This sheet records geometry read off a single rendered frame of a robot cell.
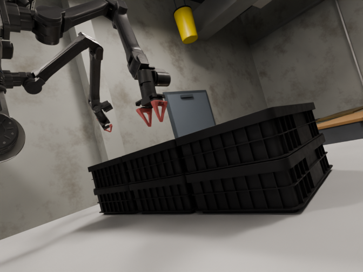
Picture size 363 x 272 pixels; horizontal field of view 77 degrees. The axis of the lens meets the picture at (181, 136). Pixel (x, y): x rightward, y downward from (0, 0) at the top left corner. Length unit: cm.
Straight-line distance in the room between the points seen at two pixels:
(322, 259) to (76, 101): 397
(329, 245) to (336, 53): 700
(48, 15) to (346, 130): 250
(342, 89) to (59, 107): 648
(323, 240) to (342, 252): 4
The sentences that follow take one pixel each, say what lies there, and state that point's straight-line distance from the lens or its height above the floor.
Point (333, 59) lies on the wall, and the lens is 734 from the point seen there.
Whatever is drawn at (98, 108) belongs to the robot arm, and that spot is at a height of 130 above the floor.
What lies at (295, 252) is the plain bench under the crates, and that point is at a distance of 42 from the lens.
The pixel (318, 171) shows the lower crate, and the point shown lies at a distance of 73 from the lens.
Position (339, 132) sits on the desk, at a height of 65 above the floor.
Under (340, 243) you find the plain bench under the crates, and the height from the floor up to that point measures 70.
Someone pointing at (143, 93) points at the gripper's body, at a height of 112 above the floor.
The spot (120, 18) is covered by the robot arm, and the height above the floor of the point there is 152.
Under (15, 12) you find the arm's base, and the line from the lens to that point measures 96.
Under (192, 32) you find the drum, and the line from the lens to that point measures 528.
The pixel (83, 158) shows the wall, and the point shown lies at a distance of 392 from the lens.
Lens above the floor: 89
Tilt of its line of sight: 3 degrees up
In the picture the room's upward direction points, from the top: 15 degrees counter-clockwise
